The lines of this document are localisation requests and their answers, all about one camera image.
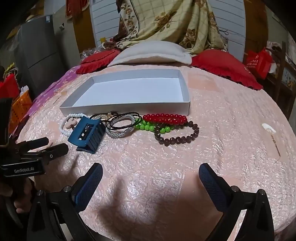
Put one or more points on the white cardboard box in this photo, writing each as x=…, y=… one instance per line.
x=138, y=90

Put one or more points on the blue hair claw clip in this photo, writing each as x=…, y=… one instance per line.
x=92, y=139

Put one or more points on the grey refrigerator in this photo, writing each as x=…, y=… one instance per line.
x=39, y=46

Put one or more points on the red shopping bag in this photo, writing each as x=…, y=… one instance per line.
x=256, y=62

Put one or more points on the white pillow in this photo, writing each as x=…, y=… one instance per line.
x=150, y=52

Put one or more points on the red cloth bag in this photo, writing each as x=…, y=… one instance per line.
x=8, y=88

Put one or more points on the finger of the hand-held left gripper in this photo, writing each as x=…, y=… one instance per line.
x=54, y=151
x=37, y=142

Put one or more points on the drop earring beige card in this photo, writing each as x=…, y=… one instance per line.
x=63, y=93

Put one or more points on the silver rhinestone bangle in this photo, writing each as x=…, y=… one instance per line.
x=115, y=135

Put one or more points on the red hanging decoration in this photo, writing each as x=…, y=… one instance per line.
x=76, y=9

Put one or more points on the pale pink garment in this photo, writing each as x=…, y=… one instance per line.
x=272, y=45

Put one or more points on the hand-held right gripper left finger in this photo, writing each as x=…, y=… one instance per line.
x=86, y=192

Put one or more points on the clear plastic bag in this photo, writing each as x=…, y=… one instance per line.
x=89, y=53

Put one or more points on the drop earring white card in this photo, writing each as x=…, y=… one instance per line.
x=268, y=128

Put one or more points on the orange plastic basket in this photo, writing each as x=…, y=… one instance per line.
x=22, y=104

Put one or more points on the person's left hand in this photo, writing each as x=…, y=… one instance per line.
x=22, y=197

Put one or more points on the pink quilted bedspread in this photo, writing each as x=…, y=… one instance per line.
x=161, y=162

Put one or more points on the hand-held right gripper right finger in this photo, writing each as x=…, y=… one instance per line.
x=211, y=187

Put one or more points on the brown wooden door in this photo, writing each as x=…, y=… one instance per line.
x=84, y=32

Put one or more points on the purple floral sheet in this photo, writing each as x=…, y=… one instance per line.
x=57, y=85

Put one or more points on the beige floral blanket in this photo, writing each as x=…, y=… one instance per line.
x=166, y=20

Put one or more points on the red fringed pillow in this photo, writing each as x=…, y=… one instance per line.
x=97, y=61
x=219, y=62

